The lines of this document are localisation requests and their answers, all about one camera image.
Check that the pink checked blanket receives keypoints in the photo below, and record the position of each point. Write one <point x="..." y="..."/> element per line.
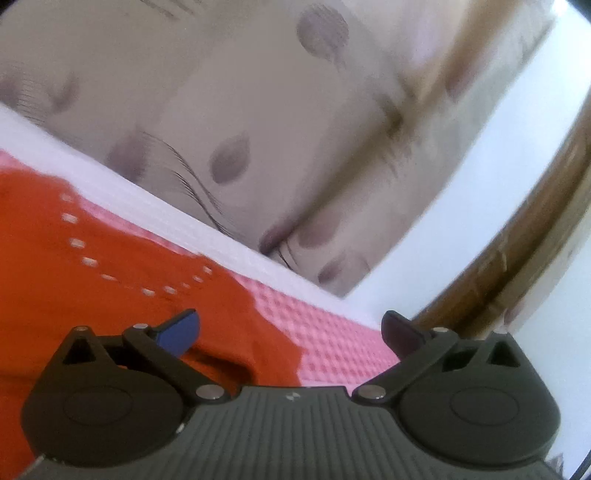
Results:
<point x="332" y="341"/>

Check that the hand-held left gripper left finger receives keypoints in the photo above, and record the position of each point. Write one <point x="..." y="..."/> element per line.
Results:
<point x="179" y="333"/>

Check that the beige floral print curtain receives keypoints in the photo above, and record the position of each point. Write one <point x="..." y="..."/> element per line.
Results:
<point x="277" y="115"/>

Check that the brown wooden frame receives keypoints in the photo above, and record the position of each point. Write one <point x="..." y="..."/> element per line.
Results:
<point x="531" y="230"/>

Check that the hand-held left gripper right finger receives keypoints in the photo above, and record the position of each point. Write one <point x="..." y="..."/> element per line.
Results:
<point x="400" y="337"/>

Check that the orange small garment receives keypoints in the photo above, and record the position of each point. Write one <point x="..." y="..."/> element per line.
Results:
<point x="69" y="300"/>

